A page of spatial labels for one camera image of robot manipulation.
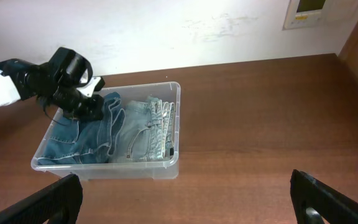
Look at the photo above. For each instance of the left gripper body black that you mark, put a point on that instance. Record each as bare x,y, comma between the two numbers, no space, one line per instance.
77,106

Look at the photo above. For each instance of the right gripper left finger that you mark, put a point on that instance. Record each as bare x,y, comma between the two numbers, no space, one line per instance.
57,203

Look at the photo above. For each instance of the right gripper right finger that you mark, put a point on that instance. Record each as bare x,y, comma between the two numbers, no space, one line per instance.
316,202

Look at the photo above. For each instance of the dark blue jeans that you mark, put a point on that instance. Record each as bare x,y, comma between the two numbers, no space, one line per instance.
77,142

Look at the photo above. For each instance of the light blue jeans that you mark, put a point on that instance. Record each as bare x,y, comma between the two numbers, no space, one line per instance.
147,132

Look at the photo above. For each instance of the clear plastic storage bin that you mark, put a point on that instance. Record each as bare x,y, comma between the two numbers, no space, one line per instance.
167,168

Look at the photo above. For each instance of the left gripper white camera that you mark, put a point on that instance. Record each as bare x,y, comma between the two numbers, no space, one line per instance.
94,85

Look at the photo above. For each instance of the white wall control panel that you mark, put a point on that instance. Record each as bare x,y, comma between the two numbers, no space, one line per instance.
309,13

